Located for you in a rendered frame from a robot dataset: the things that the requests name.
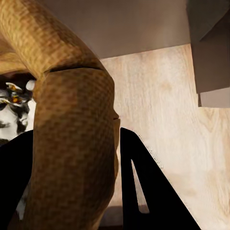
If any popcorn bag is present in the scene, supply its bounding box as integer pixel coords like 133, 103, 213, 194
0, 0, 121, 230

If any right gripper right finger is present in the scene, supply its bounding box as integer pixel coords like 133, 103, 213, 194
119, 128, 201, 230

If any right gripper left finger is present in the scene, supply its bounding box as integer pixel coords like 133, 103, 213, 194
0, 130, 33, 230

